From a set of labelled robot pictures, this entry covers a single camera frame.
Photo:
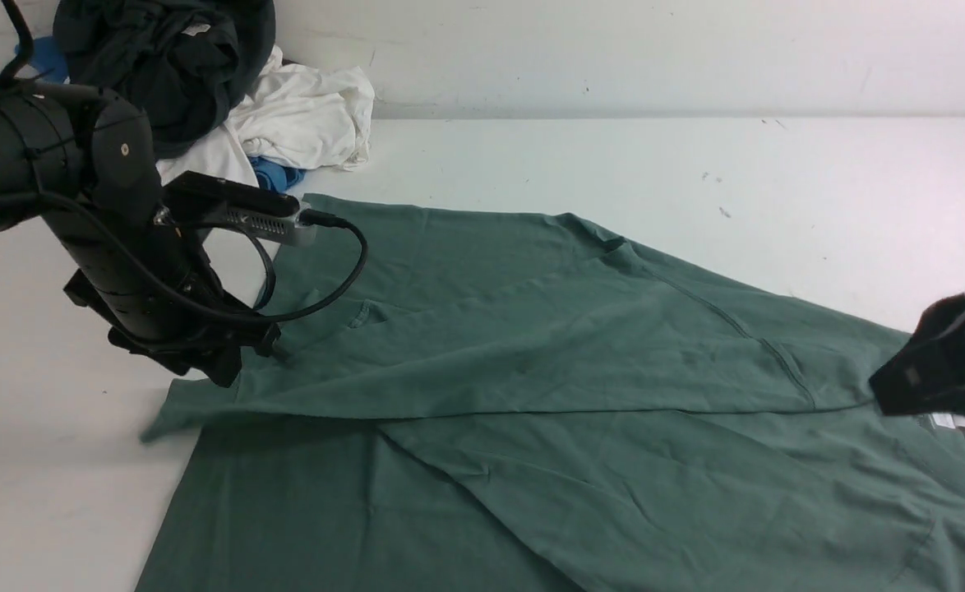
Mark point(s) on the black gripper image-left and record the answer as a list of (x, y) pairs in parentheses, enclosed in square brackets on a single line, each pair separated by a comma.
[(156, 288)]

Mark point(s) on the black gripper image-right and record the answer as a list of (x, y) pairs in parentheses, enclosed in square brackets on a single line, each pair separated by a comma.
[(928, 374)]

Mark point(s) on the green long-sleeve top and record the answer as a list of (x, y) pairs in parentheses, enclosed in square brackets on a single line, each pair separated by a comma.
[(519, 402)]

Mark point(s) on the black robot arm with Piper label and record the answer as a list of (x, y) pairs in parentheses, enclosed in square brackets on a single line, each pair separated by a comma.
[(82, 157)]

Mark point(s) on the white crumpled garment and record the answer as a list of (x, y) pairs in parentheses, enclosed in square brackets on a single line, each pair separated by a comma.
[(293, 116)]

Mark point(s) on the dark green crumpled garment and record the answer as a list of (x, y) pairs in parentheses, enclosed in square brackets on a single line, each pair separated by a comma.
[(184, 63)]

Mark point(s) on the blue crumpled garment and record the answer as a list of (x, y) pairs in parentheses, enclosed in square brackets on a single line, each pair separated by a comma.
[(277, 174)]

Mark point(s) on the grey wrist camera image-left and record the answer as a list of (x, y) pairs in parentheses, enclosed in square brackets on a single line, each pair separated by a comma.
[(196, 198)]

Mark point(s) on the black camera cable image-left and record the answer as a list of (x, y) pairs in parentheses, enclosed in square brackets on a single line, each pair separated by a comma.
[(298, 281)]

